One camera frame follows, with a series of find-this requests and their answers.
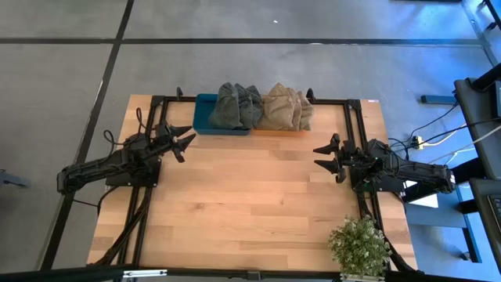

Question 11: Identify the black aluminium table frame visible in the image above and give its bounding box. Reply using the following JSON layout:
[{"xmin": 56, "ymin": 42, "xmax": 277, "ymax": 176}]
[{"xmin": 92, "ymin": 93, "xmax": 418, "ymax": 275}]

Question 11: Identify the silver metal bracket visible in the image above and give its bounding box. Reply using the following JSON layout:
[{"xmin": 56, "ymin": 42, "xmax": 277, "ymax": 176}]
[{"xmin": 122, "ymin": 269, "xmax": 168, "ymax": 280}]

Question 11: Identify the white floor cable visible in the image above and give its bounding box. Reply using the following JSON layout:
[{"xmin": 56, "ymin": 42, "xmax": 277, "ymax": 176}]
[{"xmin": 428, "ymin": 124, "xmax": 501, "ymax": 165}]

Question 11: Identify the black keyboard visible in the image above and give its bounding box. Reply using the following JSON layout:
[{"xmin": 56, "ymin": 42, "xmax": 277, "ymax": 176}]
[{"xmin": 468, "ymin": 178, "xmax": 501, "ymax": 254}]

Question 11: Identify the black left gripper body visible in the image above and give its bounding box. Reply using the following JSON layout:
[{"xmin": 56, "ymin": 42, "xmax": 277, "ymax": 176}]
[{"xmin": 150, "ymin": 122, "xmax": 175, "ymax": 157}]

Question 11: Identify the beige baseball cap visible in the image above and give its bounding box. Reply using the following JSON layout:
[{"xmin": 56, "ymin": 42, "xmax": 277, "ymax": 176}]
[
  {"xmin": 287, "ymin": 88, "xmax": 305, "ymax": 132},
  {"xmin": 297, "ymin": 90, "xmax": 315, "ymax": 132},
  {"xmin": 256, "ymin": 81, "xmax": 296, "ymax": 132}
]

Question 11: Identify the olive green baseball cap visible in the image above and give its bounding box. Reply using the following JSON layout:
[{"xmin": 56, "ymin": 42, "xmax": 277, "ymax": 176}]
[
  {"xmin": 246, "ymin": 85, "xmax": 265, "ymax": 127},
  {"xmin": 234, "ymin": 83, "xmax": 256, "ymax": 130},
  {"xmin": 207, "ymin": 81, "xmax": 245, "ymax": 132}
]

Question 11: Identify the green potted plant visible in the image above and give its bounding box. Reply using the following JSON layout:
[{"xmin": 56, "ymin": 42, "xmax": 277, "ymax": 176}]
[{"xmin": 327, "ymin": 214, "xmax": 393, "ymax": 282}]

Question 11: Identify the black overhead crossbar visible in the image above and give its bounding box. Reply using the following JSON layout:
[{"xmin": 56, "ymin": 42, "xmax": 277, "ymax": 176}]
[{"xmin": 0, "ymin": 264, "xmax": 501, "ymax": 282}]

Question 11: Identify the black floor stand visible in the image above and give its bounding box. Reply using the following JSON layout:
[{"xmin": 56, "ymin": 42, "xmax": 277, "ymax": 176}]
[{"xmin": 420, "ymin": 94, "xmax": 458, "ymax": 106}]

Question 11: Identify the dark grey desk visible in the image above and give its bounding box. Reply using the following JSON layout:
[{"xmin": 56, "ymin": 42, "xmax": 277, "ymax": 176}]
[{"xmin": 452, "ymin": 62, "xmax": 501, "ymax": 182}]

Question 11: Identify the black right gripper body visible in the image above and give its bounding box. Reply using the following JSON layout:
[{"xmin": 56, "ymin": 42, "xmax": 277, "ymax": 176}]
[{"xmin": 337, "ymin": 139, "xmax": 369, "ymax": 174}]

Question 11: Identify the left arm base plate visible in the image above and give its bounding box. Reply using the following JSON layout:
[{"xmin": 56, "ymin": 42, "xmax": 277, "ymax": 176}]
[{"xmin": 105, "ymin": 156, "xmax": 163, "ymax": 188}]

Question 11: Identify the blue plastic bin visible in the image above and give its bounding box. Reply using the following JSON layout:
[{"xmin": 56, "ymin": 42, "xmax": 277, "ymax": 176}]
[{"xmin": 193, "ymin": 92, "xmax": 252, "ymax": 137}]

